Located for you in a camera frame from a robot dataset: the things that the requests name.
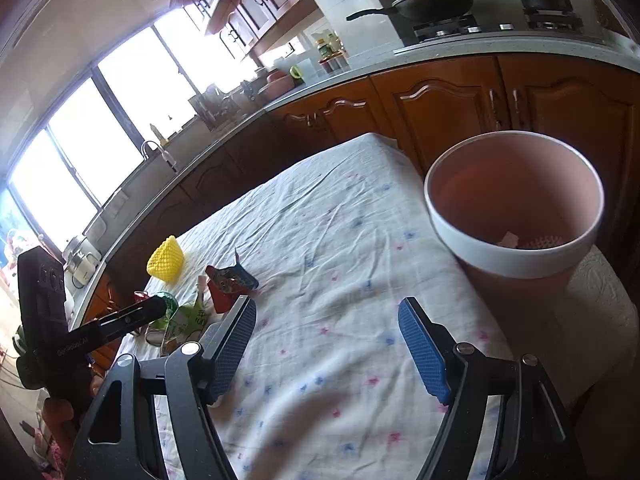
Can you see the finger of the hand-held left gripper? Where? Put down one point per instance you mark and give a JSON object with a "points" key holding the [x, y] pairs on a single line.
{"points": [[125, 317]]}

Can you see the yellow foam fruit net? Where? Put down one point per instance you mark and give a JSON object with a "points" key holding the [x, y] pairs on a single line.
{"points": [[167, 260]]}

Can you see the crumpled green snack wrapper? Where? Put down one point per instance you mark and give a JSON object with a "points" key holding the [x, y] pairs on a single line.
{"points": [[187, 322]]}

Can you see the white kitchen appliance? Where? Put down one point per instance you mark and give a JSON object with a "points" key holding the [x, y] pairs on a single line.
{"points": [[85, 265]]}

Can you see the grey kitchen countertop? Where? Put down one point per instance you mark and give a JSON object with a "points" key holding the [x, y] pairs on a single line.
{"points": [[350, 67]]}

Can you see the gas stove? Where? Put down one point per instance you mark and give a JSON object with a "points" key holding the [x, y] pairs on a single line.
{"points": [[450, 27]]}

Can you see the pink basin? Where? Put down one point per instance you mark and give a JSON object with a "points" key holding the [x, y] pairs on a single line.
{"points": [[275, 85]]}

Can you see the green mug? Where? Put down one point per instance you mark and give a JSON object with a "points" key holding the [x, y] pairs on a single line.
{"points": [[296, 72]]}

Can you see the utensil rack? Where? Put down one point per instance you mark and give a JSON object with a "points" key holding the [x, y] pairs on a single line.
{"points": [[210, 105]]}

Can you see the wooden base cabinets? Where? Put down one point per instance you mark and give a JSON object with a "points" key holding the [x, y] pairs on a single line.
{"points": [[440, 95]]}

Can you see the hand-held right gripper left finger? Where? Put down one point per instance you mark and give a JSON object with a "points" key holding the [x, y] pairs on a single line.
{"points": [[232, 345]]}

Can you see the cluster of condiment bottles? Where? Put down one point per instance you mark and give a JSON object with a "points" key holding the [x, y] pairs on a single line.
{"points": [[327, 50]]}

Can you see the kitchen window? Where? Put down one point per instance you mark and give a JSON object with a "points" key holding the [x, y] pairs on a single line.
{"points": [[135, 95]]}

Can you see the pink bin with white rim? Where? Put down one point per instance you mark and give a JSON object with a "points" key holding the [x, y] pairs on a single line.
{"points": [[500, 255]]}

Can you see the wooden wall cabinets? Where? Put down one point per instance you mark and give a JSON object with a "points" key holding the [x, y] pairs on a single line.
{"points": [[265, 0]]}

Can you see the black wok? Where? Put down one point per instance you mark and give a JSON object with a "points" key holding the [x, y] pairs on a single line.
{"points": [[435, 2]]}

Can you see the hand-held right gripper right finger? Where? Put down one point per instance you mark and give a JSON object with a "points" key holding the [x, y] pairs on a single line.
{"points": [[420, 355]]}

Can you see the kitchen faucet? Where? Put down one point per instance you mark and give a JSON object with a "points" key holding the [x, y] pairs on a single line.
{"points": [[170, 162]]}

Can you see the white foam block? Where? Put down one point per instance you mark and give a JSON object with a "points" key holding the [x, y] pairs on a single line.
{"points": [[507, 240]]}

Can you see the person's left hand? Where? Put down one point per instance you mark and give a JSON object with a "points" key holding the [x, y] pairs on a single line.
{"points": [[57, 415]]}

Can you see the white floral tablecloth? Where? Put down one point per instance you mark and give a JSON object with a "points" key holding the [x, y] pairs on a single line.
{"points": [[325, 240]]}

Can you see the white foam fruit net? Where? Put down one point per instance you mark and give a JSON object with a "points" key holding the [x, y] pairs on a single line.
{"points": [[542, 241]]}

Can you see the red snack packet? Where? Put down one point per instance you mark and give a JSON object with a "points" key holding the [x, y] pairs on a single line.
{"points": [[225, 285]]}

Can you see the crushed green can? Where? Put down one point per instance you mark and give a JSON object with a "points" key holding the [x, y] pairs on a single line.
{"points": [[170, 305]]}

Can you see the crushed red can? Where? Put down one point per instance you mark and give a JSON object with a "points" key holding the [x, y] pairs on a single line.
{"points": [[141, 296]]}

